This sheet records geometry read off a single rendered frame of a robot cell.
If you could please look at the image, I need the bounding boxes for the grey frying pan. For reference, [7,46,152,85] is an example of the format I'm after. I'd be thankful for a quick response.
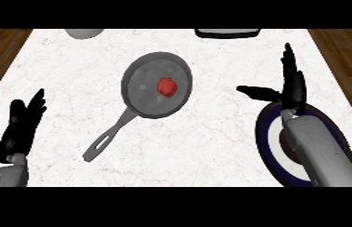
[81,51,194,163]

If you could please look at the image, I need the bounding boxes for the grey rounded bowl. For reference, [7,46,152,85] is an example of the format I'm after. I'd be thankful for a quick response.
[63,29,106,40]

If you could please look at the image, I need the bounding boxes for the black rimmed white appliance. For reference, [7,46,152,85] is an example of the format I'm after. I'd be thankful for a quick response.
[194,29,263,40]

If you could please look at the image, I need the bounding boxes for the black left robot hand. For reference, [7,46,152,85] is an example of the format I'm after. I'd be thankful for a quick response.
[0,87,49,165]

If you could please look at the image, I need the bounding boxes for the navy rimmed white plate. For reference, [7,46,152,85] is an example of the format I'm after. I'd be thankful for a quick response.
[254,100,352,188]

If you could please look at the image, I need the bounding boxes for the red bell pepper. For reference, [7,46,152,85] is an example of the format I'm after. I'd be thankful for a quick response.
[157,77,179,99]

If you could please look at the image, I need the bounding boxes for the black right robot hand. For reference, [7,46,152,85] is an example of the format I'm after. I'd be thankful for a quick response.
[235,42,308,116]

